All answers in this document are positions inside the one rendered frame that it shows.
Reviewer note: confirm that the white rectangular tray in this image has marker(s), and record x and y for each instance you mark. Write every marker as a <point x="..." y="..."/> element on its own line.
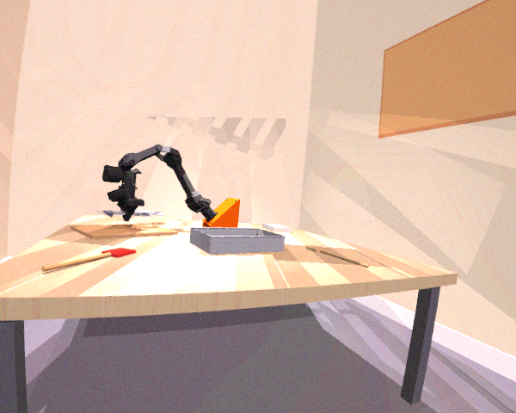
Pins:
<point x="216" y="241"/>

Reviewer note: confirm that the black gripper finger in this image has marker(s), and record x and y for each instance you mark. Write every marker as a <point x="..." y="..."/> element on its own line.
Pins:
<point x="122" y="209"/>
<point x="129" y="211"/>

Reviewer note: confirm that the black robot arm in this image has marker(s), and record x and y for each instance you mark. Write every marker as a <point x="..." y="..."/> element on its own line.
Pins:
<point x="172" y="158"/>

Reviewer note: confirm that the red spatula with wooden handle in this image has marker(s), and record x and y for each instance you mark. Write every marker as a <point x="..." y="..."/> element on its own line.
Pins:
<point x="114" y="252"/>

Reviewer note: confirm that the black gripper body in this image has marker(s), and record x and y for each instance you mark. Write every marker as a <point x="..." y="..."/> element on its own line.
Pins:
<point x="131" y="200"/>

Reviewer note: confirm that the white flat rectangular block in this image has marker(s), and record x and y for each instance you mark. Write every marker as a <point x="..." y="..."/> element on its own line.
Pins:
<point x="278" y="228"/>

